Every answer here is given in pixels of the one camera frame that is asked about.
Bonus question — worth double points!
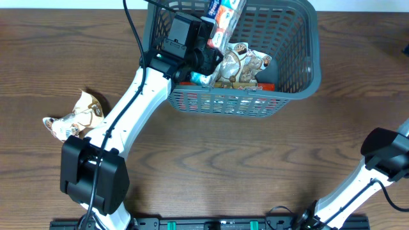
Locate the beige cookie bag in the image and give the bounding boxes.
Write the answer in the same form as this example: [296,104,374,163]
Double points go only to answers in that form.
[216,42,248,82]
[42,91,104,142]

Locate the Kleenex tissue multipack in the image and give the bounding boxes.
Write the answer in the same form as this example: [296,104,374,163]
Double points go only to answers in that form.
[190,0,247,88]

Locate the red spaghetti packet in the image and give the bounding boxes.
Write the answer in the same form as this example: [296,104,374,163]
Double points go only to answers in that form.
[175,82,275,116]

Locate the cookie bag with clear window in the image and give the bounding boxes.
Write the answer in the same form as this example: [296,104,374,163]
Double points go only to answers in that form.
[239,49,272,83]

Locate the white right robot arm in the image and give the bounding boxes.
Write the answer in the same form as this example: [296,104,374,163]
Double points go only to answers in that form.
[291,121,408,230]

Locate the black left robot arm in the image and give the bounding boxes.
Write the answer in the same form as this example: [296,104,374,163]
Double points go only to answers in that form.
[60,43,223,229]

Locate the grey plastic basket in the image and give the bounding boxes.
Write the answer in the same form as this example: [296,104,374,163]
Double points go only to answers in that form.
[143,0,321,117]

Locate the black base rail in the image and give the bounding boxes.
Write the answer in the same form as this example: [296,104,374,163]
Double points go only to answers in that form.
[49,214,371,230]

